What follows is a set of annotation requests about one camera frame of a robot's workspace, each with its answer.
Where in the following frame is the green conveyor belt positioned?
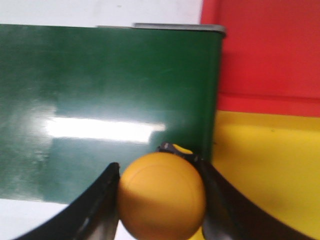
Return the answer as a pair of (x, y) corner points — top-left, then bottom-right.
(0, 24), (224, 204)

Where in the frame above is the yellow mushroom push button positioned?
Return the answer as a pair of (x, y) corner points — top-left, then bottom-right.
(117, 142), (206, 240)

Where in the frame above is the yellow tray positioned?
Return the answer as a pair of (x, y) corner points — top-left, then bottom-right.
(192, 109), (320, 240)

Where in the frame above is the red tray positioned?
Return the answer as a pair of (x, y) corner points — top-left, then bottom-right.
(200, 0), (320, 117)

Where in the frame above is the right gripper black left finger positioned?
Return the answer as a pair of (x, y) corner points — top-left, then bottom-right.
(16, 162), (120, 240)

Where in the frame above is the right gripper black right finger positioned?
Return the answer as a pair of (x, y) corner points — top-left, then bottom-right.
(198, 160), (309, 240)

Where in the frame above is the aluminium conveyor frame rail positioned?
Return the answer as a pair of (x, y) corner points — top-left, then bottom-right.
(96, 22), (227, 38)

